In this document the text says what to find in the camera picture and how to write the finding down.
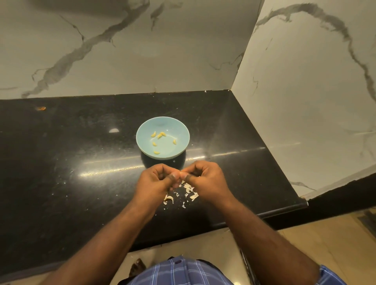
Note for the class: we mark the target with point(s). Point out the light blue bowl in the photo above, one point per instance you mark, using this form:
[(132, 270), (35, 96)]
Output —
[(176, 150)]

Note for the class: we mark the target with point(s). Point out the person's left foot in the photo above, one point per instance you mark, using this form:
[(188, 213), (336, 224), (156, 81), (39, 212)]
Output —
[(137, 268)]

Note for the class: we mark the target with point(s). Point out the pile of garlic skins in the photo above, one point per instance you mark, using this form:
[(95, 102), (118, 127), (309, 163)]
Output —
[(189, 191)]

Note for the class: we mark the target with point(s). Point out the person's left hand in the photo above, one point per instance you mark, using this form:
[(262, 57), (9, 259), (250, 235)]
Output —
[(151, 189)]

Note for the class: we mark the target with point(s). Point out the person's left forearm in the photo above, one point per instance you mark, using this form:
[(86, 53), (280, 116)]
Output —
[(91, 255)]

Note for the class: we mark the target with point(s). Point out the small orange scrap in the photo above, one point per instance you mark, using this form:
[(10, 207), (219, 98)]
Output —
[(40, 108)]

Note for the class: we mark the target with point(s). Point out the person's right hand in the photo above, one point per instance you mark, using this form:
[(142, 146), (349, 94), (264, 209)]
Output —
[(208, 182)]

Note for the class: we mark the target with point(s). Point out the person's right forearm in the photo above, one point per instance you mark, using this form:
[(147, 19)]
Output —
[(267, 246)]

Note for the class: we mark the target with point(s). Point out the blue plaid shirt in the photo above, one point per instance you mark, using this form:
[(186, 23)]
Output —
[(179, 273)]

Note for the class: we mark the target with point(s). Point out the black cabinet trim strip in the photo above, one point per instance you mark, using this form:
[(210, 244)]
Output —
[(248, 270)]

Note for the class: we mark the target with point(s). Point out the cluster of peeled garlic cloves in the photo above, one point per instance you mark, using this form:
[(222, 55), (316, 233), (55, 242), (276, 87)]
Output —
[(159, 135)]

